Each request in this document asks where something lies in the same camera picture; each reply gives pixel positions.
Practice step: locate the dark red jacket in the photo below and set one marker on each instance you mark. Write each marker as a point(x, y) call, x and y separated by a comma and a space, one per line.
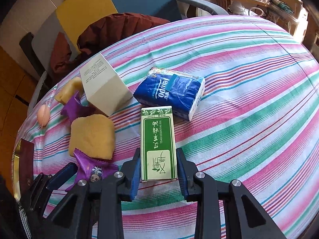
point(96, 37)

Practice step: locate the striped bed sheet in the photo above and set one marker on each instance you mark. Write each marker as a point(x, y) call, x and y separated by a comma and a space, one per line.
point(257, 120)

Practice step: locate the green white oil box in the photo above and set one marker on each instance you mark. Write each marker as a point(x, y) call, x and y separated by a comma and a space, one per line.
point(158, 152)

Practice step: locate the pink planet shaped toy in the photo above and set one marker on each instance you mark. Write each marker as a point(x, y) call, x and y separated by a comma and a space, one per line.
point(43, 113)

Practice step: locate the yellow sponge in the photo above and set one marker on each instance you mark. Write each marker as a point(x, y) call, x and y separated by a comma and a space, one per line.
point(70, 89)
point(94, 135)

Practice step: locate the cluttered shelf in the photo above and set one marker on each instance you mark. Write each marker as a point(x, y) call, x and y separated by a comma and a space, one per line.
point(297, 20)

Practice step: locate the purple snack packet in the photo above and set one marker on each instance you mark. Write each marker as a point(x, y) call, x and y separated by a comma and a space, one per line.
point(73, 109)
point(90, 169)

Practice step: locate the white cardboard box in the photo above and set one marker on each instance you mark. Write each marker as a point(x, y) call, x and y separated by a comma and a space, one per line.
point(102, 85)

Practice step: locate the wooden wardrobe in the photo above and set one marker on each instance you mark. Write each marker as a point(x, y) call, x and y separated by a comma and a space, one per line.
point(17, 88)

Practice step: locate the grey yellow blue chair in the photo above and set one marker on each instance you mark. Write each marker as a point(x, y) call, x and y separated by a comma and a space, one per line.
point(72, 17)

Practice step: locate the blue tissue pack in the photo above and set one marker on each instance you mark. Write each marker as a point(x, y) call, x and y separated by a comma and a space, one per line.
point(181, 91)

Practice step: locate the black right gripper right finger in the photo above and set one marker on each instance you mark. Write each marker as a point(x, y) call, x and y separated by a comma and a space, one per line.
point(243, 214)

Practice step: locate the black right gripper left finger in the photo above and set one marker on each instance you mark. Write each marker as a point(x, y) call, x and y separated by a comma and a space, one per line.
point(96, 202)

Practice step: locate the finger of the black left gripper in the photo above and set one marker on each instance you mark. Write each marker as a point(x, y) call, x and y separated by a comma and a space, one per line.
point(36, 198)

